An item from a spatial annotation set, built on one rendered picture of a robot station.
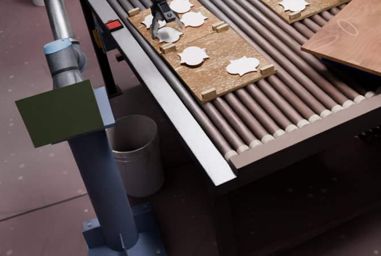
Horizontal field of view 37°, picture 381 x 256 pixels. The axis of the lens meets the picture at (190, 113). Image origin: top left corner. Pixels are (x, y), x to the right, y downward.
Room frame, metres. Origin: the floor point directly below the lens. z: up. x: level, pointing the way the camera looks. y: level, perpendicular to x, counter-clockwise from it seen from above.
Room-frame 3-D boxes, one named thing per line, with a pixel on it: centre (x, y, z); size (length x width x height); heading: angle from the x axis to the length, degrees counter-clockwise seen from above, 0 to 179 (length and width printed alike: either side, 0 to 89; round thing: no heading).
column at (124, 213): (1.92, 0.46, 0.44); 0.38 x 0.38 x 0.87; 9
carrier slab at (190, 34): (2.40, -0.01, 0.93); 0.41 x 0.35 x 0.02; 20
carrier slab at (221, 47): (2.01, -0.15, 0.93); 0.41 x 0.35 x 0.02; 19
